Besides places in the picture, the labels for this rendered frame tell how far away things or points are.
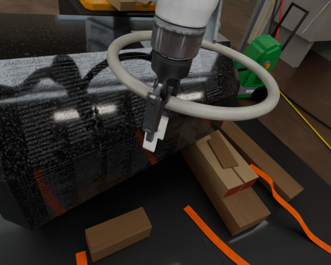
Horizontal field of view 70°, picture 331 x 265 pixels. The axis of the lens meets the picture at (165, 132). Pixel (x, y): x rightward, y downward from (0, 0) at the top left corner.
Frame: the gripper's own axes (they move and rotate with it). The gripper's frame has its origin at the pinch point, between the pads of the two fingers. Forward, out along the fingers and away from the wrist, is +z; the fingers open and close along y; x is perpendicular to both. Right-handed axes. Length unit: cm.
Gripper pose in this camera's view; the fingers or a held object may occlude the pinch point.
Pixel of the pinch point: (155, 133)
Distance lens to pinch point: 56.3
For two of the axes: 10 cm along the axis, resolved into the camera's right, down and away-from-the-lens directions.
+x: -9.0, -4.0, 1.9
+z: -1.9, 7.4, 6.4
